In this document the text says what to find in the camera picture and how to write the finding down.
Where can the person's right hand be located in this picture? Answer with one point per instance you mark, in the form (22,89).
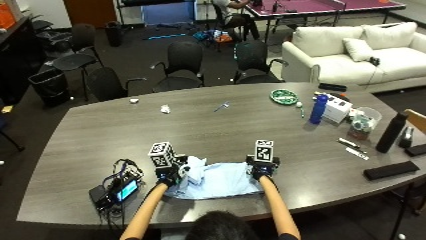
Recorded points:
(263,170)

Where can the blue water bottle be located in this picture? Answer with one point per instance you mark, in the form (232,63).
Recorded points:
(319,109)

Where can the white crumpled paper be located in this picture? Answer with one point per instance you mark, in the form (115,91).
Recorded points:
(166,109)

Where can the black trash bin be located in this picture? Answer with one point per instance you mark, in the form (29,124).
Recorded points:
(51,87)

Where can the black remote control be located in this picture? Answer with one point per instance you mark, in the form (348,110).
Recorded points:
(332,87)

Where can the small metal clip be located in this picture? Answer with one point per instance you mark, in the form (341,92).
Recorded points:
(222,106)

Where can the black water bottle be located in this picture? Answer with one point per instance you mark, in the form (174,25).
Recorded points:
(392,132)

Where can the white sofa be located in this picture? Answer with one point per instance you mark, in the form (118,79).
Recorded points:
(355,56)

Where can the clear plastic container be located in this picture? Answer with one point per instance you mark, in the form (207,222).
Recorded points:
(365,121)

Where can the light blue cloth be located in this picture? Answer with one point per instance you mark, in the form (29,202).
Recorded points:
(222,181)

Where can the large white sofa cushion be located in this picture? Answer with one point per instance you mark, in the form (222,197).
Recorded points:
(391,35)

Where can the black marker pen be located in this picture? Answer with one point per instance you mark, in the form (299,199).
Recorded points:
(348,142)

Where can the white marker cube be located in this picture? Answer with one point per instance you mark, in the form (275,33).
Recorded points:
(264,151)
(162,155)

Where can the white sofa pillow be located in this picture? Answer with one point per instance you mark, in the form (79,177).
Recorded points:
(357,49)

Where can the white box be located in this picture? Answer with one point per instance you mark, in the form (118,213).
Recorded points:
(337,108)

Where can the person's left hand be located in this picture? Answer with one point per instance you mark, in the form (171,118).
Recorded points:
(171,173)

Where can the white flat stick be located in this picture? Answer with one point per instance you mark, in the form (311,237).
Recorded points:
(357,153)

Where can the white cloth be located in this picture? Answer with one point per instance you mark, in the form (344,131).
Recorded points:
(195,170)

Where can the green round plate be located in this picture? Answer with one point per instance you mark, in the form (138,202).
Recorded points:
(284,96)

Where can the black flat case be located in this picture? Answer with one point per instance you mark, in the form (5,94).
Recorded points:
(392,170)

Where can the wooden chair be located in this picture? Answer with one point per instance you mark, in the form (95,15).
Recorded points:
(416,120)

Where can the small white object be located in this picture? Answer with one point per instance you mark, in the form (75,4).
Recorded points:
(134,100)

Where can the purple table-tennis table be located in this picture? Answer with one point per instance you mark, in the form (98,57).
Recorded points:
(320,6)

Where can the black office chair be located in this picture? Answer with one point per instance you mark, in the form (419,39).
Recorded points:
(81,55)
(255,61)
(109,83)
(184,66)

